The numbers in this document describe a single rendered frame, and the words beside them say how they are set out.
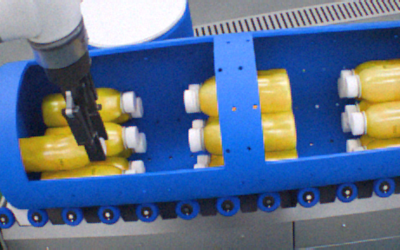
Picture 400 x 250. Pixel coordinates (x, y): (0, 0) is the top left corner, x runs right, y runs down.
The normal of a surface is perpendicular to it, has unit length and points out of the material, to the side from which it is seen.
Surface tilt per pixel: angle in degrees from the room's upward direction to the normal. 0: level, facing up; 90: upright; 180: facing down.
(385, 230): 70
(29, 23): 95
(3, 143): 46
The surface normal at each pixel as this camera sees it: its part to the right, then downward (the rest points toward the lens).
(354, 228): -0.04, 0.48
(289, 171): 0.03, 0.72
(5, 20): 0.21, 0.62
